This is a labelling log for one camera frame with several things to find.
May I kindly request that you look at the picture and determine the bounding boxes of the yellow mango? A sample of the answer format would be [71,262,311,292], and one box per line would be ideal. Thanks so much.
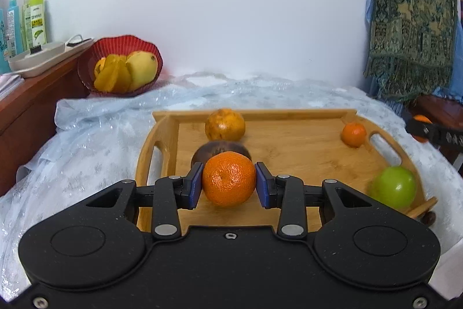
[126,51,160,92]

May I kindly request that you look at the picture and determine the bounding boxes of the medium orange mandarin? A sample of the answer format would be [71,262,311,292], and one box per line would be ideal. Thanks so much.
[202,151,257,207]

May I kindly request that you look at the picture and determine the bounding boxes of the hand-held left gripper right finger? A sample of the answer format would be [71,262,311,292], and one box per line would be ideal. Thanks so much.
[255,162,375,241]

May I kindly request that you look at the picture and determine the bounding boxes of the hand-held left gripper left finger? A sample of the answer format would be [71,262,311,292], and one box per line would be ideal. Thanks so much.
[85,162,204,241]

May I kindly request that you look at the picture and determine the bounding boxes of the stack of papers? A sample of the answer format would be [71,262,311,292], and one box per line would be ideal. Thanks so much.
[0,73,25,101]

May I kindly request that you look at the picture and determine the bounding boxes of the green patterned fringed shawl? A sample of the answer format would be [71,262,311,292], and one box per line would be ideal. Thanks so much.
[363,0,460,103]

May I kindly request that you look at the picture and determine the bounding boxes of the small orange mandarin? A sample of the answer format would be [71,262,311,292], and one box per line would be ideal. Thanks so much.
[412,114,433,144]
[341,122,367,148]

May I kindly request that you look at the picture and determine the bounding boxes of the large speckled orange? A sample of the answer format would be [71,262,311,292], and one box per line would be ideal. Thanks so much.
[205,108,246,142]

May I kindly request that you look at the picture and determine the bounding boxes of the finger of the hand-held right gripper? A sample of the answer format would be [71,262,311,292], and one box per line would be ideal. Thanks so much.
[406,118,463,148]

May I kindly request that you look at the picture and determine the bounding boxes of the brown wooden cabinet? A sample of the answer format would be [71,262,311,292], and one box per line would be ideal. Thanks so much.
[0,48,91,197]

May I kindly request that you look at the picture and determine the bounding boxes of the dark wooden furniture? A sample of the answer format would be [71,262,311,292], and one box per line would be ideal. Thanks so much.
[403,94,463,165]

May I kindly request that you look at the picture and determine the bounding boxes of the bamboo serving tray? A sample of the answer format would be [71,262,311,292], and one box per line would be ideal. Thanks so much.
[135,108,438,235]

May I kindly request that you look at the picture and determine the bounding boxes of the dark purple tomato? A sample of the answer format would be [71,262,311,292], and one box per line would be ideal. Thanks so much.
[190,140,252,168]

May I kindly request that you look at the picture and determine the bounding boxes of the yellow fruits in basket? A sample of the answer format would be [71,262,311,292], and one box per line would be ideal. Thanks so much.
[96,55,133,93]

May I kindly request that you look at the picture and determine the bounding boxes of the white oval tray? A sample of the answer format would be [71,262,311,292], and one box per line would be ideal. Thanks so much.
[8,35,94,79]

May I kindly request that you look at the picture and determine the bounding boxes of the green label white bottle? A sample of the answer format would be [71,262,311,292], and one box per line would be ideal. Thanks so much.
[23,0,47,51]

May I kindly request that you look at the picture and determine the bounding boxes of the red glass fruit bowl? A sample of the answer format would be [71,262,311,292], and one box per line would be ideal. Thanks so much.
[78,35,164,98]

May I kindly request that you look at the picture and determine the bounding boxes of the green apple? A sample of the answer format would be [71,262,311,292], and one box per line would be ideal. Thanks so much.
[368,166,418,212]

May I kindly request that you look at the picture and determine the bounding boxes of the white cord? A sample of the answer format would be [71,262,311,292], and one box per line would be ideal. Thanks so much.
[65,34,93,48]

